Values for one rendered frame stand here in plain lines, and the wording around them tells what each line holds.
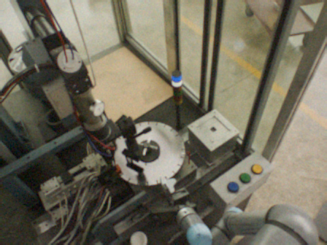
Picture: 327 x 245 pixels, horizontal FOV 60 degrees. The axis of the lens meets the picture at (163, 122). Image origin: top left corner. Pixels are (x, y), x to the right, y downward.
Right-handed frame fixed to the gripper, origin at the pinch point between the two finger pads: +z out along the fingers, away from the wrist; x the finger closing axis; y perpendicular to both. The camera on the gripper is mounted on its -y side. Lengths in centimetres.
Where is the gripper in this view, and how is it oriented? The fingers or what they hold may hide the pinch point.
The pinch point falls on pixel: (163, 191)
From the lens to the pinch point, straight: 125.8
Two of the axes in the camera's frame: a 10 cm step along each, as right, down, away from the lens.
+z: -2.9, -2.6, 9.2
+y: 9.1, -3.6, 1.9
